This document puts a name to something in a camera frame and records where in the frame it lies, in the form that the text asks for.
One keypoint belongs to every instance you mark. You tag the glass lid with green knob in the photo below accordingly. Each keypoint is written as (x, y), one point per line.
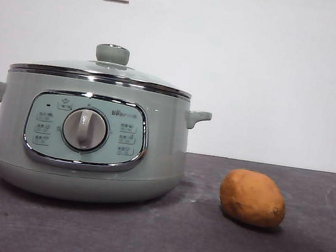
(112, 55)

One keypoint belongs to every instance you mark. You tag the brown potato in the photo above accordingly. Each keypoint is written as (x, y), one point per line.
(251, 199)

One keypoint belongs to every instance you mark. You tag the pale green electric pot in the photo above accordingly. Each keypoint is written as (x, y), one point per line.
(161, 150)

